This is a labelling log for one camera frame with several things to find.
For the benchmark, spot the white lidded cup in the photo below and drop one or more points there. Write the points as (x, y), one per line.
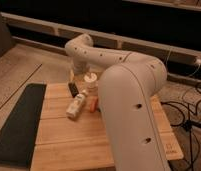
(91, 82)

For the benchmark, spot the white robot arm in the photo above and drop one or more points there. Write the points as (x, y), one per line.
(125, 87)

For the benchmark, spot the dark grey floor mat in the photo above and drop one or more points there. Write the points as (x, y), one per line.
(18, 134)

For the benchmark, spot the small black box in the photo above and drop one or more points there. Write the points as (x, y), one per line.
(73, 89)

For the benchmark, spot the white power plug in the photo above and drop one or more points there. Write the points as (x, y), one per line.
(197, 62)

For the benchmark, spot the white shelf rail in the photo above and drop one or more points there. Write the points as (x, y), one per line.
(99, 38)

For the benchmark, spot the white plastic bottle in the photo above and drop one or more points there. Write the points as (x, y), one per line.
(76, 105)

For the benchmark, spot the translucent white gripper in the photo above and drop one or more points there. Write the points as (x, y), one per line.
(77, 72)

